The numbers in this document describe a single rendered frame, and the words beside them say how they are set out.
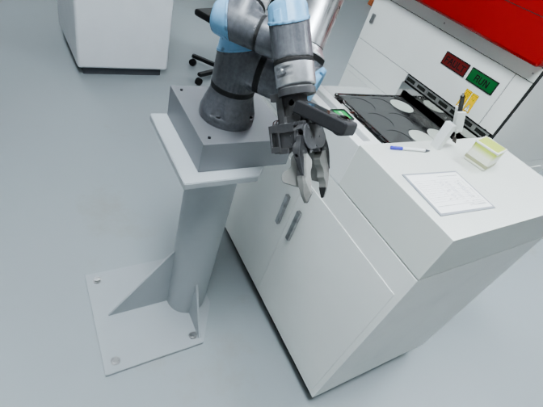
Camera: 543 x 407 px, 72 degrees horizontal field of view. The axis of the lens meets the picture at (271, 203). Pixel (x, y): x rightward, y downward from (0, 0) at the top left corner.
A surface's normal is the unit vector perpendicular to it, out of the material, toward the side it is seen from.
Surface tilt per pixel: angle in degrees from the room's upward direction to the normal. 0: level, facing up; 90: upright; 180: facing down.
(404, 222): 90
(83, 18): 90
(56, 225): 0
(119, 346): 0
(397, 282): 90
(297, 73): 57
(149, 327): 0
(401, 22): 90
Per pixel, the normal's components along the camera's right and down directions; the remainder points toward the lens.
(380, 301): -0.86, 0.12
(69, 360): 0.27, -0.72
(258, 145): 0.45, 0.68
